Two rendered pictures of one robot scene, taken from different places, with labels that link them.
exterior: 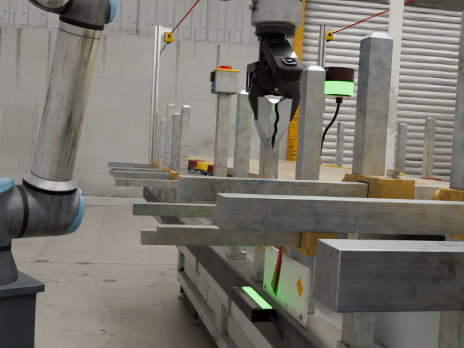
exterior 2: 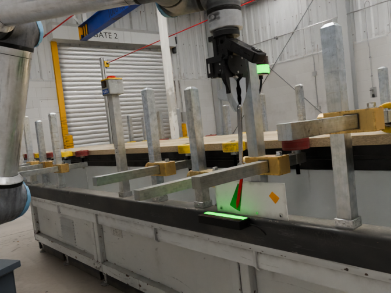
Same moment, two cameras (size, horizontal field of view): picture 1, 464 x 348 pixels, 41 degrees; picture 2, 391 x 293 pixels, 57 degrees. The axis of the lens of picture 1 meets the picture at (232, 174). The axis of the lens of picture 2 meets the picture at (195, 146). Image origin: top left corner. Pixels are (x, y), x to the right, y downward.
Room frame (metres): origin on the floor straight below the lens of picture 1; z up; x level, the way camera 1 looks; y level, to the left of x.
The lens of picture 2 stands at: (0.31, 0.50, 0.97)
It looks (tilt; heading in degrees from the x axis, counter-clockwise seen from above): 3 degrees down; 332
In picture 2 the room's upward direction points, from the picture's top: 6 degrees counter-clockwise
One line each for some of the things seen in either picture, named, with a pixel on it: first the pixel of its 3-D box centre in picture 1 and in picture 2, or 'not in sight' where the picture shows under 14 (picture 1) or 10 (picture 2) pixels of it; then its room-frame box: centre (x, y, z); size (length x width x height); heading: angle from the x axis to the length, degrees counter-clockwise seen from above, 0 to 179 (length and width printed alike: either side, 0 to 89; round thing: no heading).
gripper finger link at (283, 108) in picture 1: (277, 122); (234, 95); (1.12, -0.08, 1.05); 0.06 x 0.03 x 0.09; 14
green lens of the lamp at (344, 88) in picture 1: (336, 88); (258, 70); (1.14, -0.18, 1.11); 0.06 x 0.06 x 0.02
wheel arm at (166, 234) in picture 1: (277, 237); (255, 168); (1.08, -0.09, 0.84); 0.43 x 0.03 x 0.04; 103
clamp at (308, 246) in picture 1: (309, 235); (265, 164); (1.11, -0.15, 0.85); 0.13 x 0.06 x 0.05; 13
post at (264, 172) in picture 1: (266, 206); (198, 158); (1.37, -0.08, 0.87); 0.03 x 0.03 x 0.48; 13
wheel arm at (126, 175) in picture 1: (161, 177); (36, 167); (2.78, 0.31, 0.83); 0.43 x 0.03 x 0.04; 103
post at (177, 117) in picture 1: (175, 165); (42, 157); (2.83, 0.26, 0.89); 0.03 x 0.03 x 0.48; 13
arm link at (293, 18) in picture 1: (274, 16); (224, 23); (1.11, -0.06, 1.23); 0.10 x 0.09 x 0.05; 104
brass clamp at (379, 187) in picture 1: (373, 193); (348, 121); (0.86, -0.20, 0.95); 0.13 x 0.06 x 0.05; 13
